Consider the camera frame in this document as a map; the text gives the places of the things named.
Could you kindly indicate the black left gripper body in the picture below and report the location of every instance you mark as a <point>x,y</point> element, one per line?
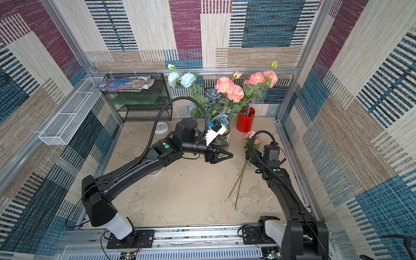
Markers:
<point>209,156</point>

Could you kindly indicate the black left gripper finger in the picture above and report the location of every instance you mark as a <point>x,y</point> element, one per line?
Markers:
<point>224,152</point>
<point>220,158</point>

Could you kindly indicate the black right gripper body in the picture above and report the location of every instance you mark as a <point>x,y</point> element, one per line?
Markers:
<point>250,154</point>

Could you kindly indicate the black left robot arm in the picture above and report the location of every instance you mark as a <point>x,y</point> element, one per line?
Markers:
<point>98,193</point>

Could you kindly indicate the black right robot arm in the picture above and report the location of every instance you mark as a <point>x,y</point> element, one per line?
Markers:
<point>303,237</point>

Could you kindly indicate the clear glass vase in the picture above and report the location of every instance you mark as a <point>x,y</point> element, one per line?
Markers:
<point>224,139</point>

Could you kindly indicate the red pencil cup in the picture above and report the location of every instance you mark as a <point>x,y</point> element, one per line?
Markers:
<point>245,122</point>

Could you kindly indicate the grey blue rose stem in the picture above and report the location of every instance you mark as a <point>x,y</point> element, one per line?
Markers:
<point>214,104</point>

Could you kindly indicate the white blue alarm clock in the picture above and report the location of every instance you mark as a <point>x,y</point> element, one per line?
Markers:
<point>161,128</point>

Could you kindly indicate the white tape roll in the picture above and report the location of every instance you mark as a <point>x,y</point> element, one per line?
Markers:
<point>156,173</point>

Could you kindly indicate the light blue rose stem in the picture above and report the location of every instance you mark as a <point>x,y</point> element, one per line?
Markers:
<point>189,81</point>

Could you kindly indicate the green sheet on shelf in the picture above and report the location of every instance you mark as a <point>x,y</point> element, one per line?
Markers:
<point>129,99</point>

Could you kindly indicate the colourful book on shelf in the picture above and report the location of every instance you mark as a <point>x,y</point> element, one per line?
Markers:
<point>126,84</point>

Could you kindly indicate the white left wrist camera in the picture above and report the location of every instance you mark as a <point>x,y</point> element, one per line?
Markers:
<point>215,128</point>

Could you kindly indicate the black wire mesh shelf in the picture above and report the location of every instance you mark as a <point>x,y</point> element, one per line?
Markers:
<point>130,113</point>

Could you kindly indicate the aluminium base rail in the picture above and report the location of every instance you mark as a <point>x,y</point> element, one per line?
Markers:
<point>191,242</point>

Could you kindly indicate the white wire mesh basket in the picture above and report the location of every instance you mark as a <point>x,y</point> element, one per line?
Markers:
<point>68,120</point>

